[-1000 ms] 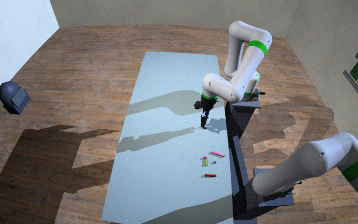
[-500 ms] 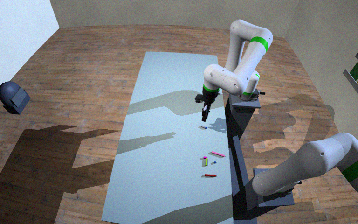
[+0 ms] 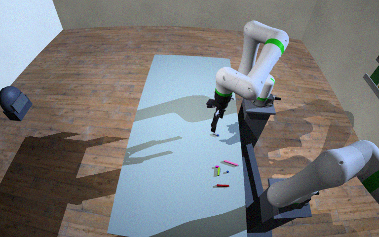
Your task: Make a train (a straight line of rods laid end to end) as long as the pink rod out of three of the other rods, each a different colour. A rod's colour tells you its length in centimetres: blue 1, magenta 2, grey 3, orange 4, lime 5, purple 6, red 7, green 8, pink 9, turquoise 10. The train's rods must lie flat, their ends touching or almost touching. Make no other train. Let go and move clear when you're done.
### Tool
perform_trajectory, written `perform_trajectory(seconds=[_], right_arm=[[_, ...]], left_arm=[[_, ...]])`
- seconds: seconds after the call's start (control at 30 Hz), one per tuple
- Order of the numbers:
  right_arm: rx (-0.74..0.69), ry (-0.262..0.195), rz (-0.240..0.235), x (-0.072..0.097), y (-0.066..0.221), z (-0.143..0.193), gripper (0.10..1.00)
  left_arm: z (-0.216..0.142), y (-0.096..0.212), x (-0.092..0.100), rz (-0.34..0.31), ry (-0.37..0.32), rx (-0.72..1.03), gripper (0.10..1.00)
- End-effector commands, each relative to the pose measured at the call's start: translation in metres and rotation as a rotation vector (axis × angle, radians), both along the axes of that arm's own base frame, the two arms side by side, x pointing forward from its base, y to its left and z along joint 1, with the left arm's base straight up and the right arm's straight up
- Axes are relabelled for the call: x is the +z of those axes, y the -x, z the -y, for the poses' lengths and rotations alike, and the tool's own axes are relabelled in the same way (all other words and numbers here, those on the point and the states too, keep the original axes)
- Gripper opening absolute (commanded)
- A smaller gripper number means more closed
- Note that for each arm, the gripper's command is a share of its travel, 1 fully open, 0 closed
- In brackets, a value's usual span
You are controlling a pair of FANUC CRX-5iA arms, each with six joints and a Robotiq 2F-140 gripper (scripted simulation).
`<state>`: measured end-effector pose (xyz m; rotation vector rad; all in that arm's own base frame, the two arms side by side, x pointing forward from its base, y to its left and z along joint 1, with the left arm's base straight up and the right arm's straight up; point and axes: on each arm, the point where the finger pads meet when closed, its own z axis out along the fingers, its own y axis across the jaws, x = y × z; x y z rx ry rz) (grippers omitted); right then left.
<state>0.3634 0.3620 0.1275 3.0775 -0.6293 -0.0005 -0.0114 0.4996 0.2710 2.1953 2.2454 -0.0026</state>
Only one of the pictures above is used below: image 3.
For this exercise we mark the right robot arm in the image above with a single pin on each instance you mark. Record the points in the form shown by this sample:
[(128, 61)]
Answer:
[(252, 81)]

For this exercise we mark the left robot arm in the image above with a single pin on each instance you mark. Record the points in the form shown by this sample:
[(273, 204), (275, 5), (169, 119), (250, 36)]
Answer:
[(332, 168)]

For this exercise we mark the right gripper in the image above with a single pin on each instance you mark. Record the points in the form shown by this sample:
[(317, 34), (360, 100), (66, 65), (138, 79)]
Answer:
[(220, 108)]

